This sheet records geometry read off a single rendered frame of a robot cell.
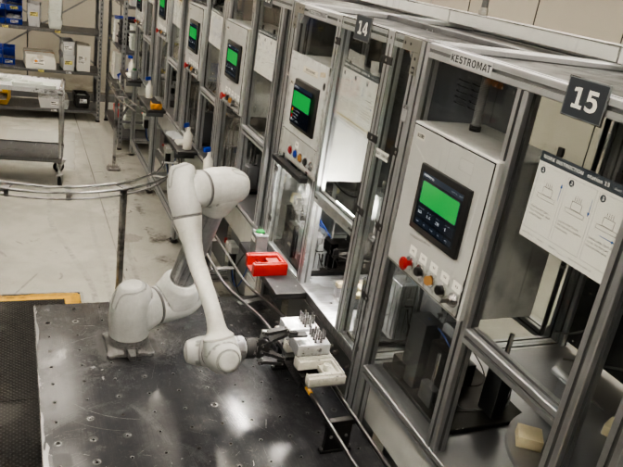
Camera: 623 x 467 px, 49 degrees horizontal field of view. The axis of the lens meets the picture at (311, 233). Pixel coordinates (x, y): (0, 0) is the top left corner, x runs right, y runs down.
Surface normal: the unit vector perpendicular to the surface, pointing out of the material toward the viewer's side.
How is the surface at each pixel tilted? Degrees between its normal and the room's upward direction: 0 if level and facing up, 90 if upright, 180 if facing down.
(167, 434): 0
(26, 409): 0
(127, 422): 0
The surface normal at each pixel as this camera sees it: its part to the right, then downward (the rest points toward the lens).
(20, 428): 0.15, -0.92
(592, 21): -0.92, 0.00
